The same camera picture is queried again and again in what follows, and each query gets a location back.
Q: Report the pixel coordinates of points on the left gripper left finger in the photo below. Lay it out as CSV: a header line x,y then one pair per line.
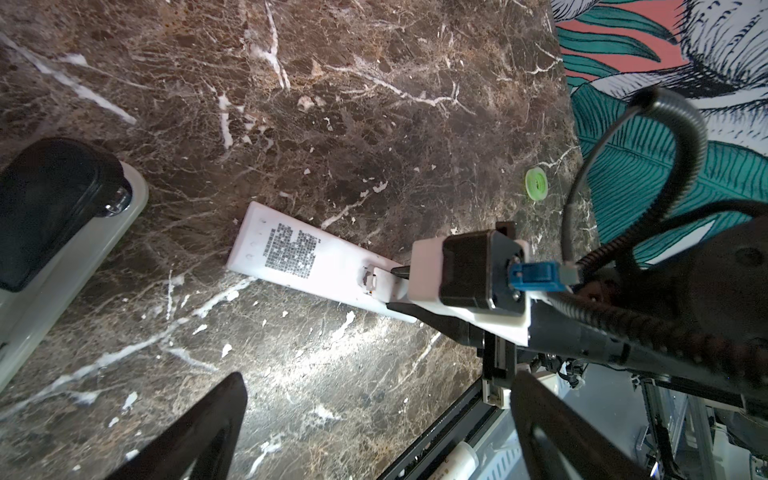
x,y
200,444

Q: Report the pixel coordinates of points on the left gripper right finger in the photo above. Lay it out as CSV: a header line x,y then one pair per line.
x,y
556,441

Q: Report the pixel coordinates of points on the grey stapler-like holder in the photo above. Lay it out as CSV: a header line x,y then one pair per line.
x,y
65,204

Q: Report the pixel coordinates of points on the black front mounting rail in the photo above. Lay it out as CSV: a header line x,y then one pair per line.
x,y
467,419

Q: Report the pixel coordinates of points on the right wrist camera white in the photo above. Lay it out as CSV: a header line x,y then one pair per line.
x,y
484,280

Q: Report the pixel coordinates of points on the white cylinder on rail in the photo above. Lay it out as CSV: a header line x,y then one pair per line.
x,y
459,464

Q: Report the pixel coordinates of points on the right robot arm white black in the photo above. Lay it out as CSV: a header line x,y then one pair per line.
x,y
697,321

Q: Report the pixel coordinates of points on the green round sticker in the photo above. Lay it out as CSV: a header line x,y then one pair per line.
x,y
536,184

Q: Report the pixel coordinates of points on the white remote control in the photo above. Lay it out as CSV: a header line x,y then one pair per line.
x,y
276,248

